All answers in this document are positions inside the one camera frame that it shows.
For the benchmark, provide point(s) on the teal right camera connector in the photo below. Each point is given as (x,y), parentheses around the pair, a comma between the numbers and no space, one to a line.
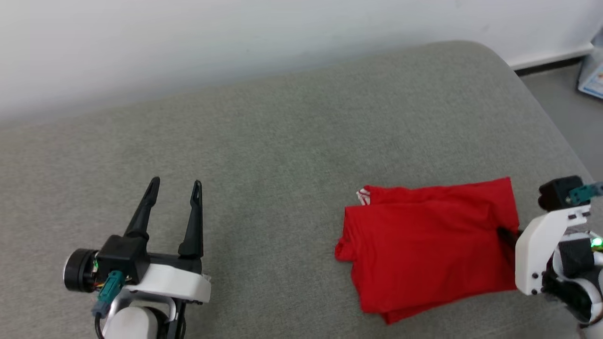
(584,191)

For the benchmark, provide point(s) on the teal camera connector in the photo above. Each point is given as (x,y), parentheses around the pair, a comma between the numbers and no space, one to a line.
(109,289)
(584,191)

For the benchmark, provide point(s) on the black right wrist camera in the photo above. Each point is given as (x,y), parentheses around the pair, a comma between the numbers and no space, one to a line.
(558,193)

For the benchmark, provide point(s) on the teal left camera connector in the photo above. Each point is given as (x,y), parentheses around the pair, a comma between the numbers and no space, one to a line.
(109,289)

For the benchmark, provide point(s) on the white baseboard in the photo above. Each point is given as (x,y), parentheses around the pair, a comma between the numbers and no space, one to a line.
(551,57)

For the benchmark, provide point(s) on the red garment with white trim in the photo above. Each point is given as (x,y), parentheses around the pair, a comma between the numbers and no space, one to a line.
(424,245)

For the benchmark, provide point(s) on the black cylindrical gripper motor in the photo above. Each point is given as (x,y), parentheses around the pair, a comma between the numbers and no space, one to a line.
(79,269)

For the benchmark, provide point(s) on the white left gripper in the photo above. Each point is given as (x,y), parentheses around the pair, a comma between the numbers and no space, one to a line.
(174,282)

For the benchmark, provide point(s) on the blue and white box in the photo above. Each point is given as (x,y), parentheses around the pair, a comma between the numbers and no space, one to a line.
(592,75)

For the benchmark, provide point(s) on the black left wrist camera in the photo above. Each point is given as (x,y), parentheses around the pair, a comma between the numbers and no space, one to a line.
(123,256)

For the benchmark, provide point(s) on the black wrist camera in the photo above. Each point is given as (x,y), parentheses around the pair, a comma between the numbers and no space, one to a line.
(558,193)
(123,256)

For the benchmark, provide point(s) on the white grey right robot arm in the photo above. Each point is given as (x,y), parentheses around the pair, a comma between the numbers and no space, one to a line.
(577,263)

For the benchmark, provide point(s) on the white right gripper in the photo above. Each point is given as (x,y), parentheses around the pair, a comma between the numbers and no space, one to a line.
(534,254)

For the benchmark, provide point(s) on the grey fabric sofa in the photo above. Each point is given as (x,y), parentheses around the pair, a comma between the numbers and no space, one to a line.
(264,155)

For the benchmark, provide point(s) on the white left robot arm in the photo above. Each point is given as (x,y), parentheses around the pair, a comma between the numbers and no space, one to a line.
(134,322)

